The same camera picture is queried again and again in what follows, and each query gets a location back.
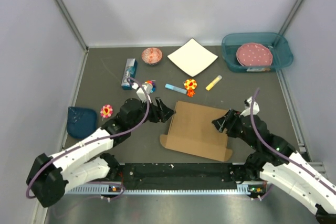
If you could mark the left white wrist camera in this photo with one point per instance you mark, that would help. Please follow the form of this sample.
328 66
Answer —
142 91

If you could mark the blue marker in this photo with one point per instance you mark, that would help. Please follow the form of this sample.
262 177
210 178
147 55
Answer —
174 88

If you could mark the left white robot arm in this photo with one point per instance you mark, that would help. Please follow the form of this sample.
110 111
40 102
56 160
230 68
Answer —
50 177

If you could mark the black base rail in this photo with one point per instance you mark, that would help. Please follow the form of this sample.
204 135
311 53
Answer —
178 176

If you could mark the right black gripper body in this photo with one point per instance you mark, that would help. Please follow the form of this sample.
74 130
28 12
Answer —
235 127

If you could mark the pink polka dot plate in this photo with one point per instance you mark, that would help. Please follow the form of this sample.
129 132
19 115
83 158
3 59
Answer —
254 54

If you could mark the teal plastic bin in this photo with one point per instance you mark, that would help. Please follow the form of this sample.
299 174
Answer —
277 44

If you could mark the red glitter ornament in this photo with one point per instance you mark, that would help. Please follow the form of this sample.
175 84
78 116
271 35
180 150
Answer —
191 92

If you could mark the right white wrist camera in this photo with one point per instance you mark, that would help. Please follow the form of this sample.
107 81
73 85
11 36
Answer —
251 107

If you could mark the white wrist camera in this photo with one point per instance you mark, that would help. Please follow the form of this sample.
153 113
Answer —
251 107
142 91

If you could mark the pink flower plush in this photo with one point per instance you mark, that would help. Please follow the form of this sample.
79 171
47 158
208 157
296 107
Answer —
106 111

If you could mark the white square plate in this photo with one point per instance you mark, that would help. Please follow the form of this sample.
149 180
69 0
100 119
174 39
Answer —
192 58

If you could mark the rainbow flower plush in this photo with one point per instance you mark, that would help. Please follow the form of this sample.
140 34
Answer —
153 84

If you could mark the orange flower plush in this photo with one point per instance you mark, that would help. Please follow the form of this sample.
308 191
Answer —
190 84

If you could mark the dark blue leaf dish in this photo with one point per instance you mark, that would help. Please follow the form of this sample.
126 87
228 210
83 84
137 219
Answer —
81 122

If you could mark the brown cardboard box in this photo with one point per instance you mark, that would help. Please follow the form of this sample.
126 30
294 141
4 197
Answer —
192 132

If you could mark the blue toothpaste box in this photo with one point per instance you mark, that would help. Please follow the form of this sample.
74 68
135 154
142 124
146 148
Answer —
129 71

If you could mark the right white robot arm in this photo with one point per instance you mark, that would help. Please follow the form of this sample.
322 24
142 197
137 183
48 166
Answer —
276 161

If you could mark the red patterned bowl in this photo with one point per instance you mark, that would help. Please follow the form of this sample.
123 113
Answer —
152 56

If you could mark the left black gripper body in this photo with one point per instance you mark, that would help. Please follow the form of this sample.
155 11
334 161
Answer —
154 116

